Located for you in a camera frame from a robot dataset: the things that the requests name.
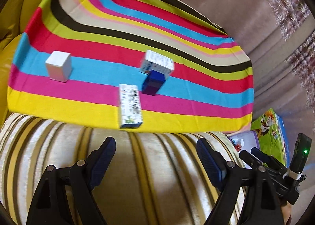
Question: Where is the white turtle print medicine box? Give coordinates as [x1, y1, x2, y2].
[119, 84, 143, 129]

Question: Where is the dark blue cube box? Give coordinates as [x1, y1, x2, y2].
[142, 70, 166, 96]

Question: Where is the person's right hand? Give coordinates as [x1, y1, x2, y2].
[281, 202, 292, 224]

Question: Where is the small red object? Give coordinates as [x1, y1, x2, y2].
[234, 144, 242, 152]

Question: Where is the white box with purple rim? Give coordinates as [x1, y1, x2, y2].
[228, 131, 260, 155]

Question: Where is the beige striped sofa cover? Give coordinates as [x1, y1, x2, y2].
[0, 0, 315, 225]

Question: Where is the white square box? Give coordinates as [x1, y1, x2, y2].
[45, 50, 72, 82]

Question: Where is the white blue medicine box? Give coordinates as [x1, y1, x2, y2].
[139, 50, 175, 80]

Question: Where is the rainbow striped cloth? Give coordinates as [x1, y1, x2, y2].
[7, 0, 254, 133]

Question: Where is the black camera with green light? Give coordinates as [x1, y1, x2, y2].
[289, 133, 312, 174]

